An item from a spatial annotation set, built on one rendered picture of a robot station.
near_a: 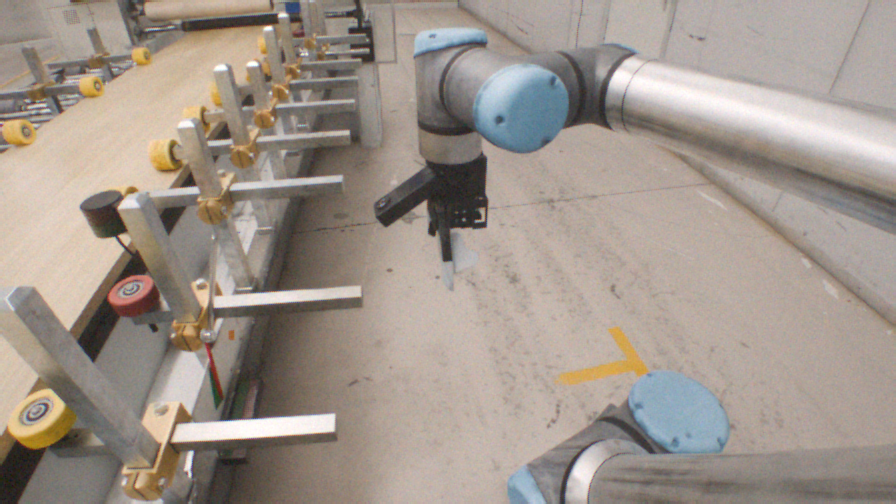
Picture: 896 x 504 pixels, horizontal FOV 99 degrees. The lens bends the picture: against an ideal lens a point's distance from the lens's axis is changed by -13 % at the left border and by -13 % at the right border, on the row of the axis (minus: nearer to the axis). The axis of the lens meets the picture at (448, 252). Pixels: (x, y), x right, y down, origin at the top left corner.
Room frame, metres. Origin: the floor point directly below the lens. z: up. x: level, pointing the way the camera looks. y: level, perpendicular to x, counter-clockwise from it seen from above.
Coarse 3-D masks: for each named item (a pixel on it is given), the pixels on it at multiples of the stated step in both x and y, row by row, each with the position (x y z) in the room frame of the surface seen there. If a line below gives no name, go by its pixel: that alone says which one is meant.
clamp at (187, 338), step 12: (216, 288) 0.59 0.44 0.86; (204, 300) 0.55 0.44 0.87; (204, 312) 0.52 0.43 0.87; (180, 324) 0.49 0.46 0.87; (192, 324) 0.49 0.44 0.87; (204, 324) 0.50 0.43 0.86; (180, 336) 0.47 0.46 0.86; (192, 336) 0.47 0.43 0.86; (180, 348) 0.47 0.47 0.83; (192, 348) 0.47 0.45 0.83
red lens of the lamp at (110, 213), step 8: (120, 192) 0.53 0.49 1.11; (120, 200) 0.51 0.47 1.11; (80, 208) 0.49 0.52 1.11; (104, 208) 0.48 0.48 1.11; (112, 208) 0.49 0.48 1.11; (88, 216) 0.48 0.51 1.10; (96, 216) 0.48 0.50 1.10; (104, 216) 0.48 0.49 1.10; (112, 216) 0.49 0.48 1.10; (120, 216) 0.50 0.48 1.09; (96, 224) 0.48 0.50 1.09
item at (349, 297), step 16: (336, 288) 0.59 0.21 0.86; (352, 288) 0.59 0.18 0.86; (160, 304) 0.55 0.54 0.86; (224, 304) 0.55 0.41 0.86; (240, 304) 0.55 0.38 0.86; (256, 304) 0.55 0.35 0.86; (272, 304) 0.55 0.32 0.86; (288, 304) 0.56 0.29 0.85; (304, 304) 0.56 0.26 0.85; (320, 304) 0.56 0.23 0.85; (336, 304) 0.57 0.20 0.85; (352, 304) 0.57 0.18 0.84; (144, 320) 0.52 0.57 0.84; (160, 320) 0.53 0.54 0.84
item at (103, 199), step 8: (104, 192) 0.53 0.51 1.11; (112, 192) 0.53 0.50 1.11; (88, 200) 0.50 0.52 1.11; (96, 200) 0.50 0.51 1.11; (104, 200) 0.50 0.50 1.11; (112, 200) 0.50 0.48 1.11; (88, 208) 0.48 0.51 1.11; (96, 208) 0.48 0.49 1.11; (104, 224) 0.48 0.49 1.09; (128, 232) 0.49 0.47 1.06; (120, 240) 0.51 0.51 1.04; (128, 248) 0.51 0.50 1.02; (136, 248) 0.49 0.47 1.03; (136, 256) 0.50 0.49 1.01; (144, 264) 0.50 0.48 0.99
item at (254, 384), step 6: (252, 384) 0.49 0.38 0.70; (258, 384) 0.49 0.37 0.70; (252, 390) 0.47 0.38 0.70; (252, 396) 0.46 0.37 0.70; (246, 402) 0.45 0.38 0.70; (252, 402) 0.45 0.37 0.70; (246, 408) 0.43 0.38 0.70; (252, 408) 0.43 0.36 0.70; (246, 414) 0.42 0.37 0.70; (240, 450) 0.35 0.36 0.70
